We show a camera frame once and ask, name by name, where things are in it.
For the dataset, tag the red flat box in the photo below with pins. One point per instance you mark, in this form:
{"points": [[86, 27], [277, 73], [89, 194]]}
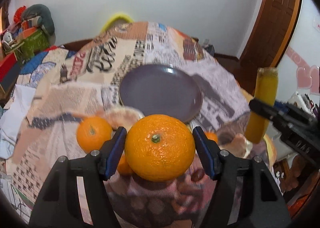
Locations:
{"points": [[6, 64]]}

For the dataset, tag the white sticker covered case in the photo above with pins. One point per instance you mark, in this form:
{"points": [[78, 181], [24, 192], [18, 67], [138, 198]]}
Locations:
{"points": [[304, 102]]}

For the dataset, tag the brown wooden door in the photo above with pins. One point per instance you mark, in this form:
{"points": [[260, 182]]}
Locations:
{"points": [[268, 40]]}

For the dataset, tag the grey neck pillow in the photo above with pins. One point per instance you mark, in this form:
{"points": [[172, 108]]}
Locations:
{"points": [[40, 16]]}

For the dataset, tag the yellow banana piece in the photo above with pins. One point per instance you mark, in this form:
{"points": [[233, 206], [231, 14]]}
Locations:
{"points": [[264, 98]]}

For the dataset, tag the yellow curved pillow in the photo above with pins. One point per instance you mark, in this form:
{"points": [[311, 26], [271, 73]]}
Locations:
{"points": [[116, 18]]}

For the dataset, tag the peeled pomelo segment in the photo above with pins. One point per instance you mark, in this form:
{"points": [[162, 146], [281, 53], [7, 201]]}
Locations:
{"points": [[122, 116]]}

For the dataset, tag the blue patchwork quilt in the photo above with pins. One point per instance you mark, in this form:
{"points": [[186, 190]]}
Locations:
{"points": [[36, 68]]}

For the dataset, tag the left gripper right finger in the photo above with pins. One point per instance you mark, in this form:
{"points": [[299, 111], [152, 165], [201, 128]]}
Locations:
{"points": [[261, 205]]}

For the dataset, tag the large orange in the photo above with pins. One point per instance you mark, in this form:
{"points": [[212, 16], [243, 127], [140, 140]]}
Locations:
{"points": [[92, 132], [159, 148]]}

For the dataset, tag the pink heart wall decal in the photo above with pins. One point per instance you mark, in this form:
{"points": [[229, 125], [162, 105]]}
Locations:
{"points": [[307, 76]]}

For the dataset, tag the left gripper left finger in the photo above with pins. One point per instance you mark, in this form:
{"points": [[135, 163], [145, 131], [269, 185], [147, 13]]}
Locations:
{"points": [[58, 204]]}

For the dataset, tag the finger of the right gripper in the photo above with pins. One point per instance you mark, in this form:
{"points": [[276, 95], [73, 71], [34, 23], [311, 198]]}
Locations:
{"points": [[265, 110], [281, 106]]}

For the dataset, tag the small mandarin orange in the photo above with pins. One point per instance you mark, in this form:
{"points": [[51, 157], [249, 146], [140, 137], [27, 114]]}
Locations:
{"points": [[123, 167]]}

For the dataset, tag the purple round plate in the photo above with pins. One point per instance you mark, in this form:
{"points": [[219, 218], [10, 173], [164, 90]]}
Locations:
{"points": [[160, 89]]}

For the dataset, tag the newspaper print bed cover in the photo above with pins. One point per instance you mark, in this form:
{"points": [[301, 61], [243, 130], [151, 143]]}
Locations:
{"points": [[55, 89]]}

